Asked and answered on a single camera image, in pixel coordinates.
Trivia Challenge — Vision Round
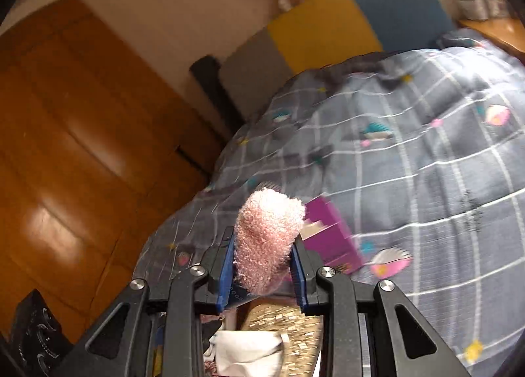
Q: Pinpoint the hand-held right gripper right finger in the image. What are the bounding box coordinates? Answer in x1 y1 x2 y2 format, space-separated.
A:
289 238 472 377

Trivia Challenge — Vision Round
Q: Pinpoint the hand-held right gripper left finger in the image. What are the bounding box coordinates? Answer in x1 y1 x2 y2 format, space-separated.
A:
53 226 236 377

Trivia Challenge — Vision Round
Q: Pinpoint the pink fluffy towel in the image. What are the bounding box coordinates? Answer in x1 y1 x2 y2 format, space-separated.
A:
232 188 306 296

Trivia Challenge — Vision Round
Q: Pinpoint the ornate gold tissue box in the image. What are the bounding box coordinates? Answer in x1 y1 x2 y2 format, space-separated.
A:
236 299 329 377

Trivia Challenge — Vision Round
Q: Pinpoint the purple cardboard box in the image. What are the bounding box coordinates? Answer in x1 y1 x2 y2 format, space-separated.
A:
301 196 364 275

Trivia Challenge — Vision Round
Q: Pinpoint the white tissue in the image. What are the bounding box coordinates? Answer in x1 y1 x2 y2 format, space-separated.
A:
209 330 284 375

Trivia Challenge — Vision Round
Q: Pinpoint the grey checked bed blanket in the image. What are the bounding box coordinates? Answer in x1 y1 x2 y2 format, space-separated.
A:
135 29 525 377

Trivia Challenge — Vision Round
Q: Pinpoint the black upright panel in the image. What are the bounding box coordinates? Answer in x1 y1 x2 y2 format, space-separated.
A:
189 55 247 136

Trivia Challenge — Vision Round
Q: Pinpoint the grey yellow blue headboard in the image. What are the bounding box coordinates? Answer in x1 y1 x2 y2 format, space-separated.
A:
219 0 456 83

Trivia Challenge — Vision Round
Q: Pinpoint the wooden desk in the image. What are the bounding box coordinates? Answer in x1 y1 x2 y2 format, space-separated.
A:
459 16 525 62

